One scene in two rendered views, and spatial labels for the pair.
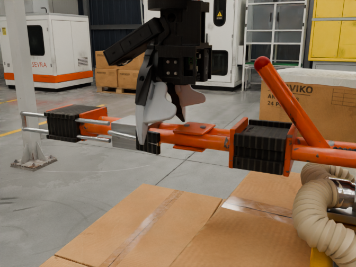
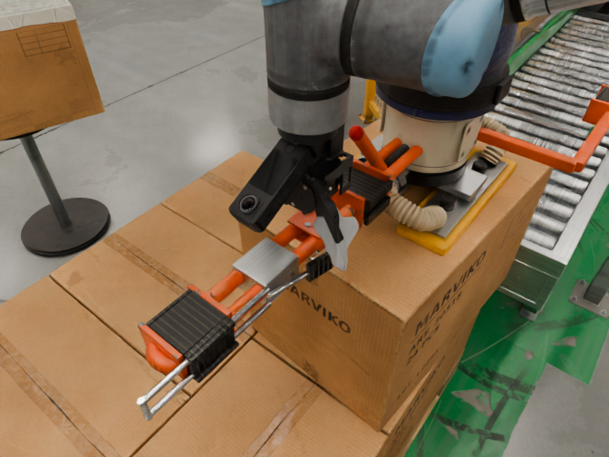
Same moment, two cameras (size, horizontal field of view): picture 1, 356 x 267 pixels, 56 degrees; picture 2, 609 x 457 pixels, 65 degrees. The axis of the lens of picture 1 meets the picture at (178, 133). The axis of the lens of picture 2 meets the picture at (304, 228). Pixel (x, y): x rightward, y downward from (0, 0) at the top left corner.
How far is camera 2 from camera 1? 0.71 m
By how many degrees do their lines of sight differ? 68
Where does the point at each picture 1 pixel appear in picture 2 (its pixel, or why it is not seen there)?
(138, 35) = (294, 178)
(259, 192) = not seen: hidden behind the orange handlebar
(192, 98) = not seen: hidden behind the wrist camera
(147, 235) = (70, 397)
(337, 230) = (439, 211)
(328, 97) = (15, 49)
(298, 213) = (416, 218)
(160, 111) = (349, 230)
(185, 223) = (74, 339)
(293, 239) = (381, 237)
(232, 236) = (371, 269)
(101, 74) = not seen: outside the picture
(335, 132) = (53, 92)
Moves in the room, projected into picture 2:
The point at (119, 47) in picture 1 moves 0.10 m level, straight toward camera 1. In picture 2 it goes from (275, 204) to (363, 209)
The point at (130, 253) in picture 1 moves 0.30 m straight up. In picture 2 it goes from (99, 427) to (48, 349)
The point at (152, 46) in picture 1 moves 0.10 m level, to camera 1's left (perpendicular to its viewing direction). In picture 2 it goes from (317, 179) to (295, 235)
